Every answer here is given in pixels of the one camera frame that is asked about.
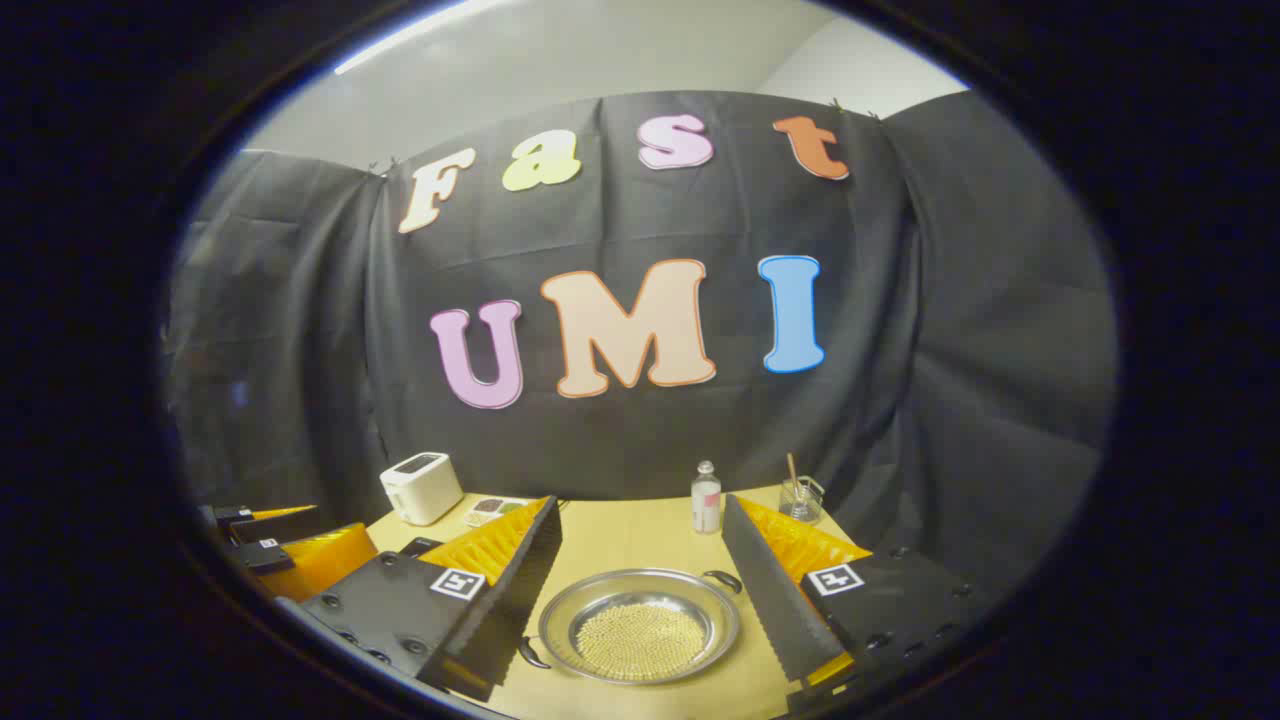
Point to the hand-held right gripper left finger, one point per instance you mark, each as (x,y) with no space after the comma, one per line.
(500,600)

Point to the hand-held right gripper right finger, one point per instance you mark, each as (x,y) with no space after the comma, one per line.
(775,600)

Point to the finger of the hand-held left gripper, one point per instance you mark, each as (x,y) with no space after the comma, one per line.
(320,560)
(270,527)

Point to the stainless steel pot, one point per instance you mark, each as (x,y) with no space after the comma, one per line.
(560,625)

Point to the black induction cooktop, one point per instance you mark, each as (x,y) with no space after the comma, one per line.
(420,547)

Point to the white divided bean dish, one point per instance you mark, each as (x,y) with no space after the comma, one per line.
(492,511)

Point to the small glass jar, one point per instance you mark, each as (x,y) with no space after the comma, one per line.
(802,505)

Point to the clear bottle with pink label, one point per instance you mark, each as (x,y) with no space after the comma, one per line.
(706,505)

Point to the white toaster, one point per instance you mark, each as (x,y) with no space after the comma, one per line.
(420,490)

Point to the wooden stick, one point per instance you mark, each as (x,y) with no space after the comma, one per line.
(792,470)

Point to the pile of yellow soybeans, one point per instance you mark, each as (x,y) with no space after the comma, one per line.
(640,640)

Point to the black backdrop cloth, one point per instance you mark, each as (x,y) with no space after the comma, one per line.
(900,400)

